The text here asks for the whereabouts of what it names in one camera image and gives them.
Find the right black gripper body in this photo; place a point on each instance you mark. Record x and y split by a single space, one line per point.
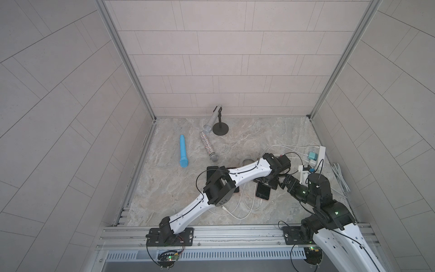
298 192

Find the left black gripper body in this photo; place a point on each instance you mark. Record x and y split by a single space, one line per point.
268 183

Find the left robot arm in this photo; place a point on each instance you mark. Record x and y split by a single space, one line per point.
219 189

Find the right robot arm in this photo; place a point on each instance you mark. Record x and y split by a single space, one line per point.
331 226

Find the teal charger plug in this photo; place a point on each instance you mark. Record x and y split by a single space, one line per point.
312 156

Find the white power strip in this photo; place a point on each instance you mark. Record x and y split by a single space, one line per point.
321 156

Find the glittery clear tube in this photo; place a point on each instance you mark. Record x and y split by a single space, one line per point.
214 157

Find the right circuit board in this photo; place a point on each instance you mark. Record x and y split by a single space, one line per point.
313 255

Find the circuit board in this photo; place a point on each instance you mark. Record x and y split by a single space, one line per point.
313 255
168 258

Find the black round base stand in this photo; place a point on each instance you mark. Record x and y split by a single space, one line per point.
220 128

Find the blue cylindrical tube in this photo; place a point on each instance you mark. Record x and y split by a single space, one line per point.
183 152

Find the left circuit board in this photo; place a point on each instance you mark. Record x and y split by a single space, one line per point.
168 258

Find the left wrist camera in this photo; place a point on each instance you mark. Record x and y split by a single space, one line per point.
284 163

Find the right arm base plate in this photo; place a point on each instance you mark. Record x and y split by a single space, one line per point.
297 235

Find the aluminium mounting rail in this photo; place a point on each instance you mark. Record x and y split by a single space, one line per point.
203 237

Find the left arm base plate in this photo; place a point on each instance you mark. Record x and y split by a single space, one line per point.
162 238

